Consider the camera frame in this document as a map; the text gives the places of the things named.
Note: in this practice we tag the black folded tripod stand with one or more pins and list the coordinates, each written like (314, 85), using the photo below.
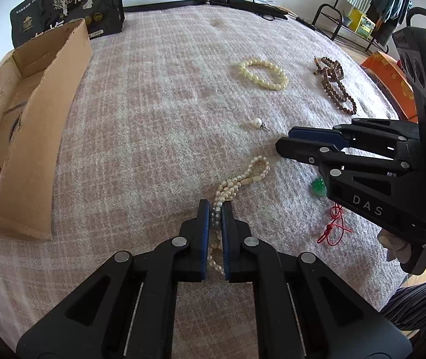
(259, 9)

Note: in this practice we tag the black clothes rack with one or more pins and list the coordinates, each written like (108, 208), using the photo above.
(332, 19)

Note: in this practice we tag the single pearl earring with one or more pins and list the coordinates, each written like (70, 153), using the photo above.
(259, 124)

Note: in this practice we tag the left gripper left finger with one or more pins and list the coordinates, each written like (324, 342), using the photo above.
(126, 308)

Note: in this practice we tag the yellow green box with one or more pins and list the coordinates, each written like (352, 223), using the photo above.
(361, 24)

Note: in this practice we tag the brown wooden bead mala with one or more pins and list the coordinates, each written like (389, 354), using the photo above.
(332, 75)

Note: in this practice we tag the open cardboard box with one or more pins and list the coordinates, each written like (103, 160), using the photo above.
(38, 82)

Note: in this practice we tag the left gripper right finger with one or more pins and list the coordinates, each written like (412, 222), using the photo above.
(303, 309)

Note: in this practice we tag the beige plaid blanket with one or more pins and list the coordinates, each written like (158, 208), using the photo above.
(161, 117)

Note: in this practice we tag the orange covered bench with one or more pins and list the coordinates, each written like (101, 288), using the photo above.
(388, 74)

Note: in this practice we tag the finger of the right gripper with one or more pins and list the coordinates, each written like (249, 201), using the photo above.
(328, 157)
(383, 137)

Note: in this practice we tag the black snack bag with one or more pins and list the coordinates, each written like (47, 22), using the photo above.
(31, 18)

